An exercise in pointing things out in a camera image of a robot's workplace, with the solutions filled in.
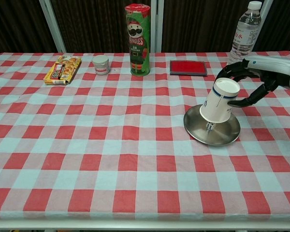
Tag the red checkered tablecloth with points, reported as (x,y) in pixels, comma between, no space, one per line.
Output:
(111,145)

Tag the red ink pad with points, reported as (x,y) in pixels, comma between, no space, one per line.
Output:
(188,68)

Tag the white die blue dots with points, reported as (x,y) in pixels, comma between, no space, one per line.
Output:
(210,126)

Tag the silver metal plate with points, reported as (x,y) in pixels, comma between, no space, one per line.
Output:
(215,133)

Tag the yellow food box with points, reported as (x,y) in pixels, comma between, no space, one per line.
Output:
(62,70)

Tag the clear plastic water bottle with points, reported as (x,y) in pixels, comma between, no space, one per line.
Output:
(245,33)

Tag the white paper cup blue stripe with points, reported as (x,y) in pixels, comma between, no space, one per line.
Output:
(221,100)

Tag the white metal frame post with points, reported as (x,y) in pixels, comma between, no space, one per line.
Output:
(53,25)
(265,9)
(157,25)

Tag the green Pringles can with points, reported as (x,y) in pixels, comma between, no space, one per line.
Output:
(138,41)

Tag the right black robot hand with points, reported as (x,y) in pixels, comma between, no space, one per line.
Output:
(258,77)

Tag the small white jar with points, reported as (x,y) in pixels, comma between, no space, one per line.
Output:
(101,65)

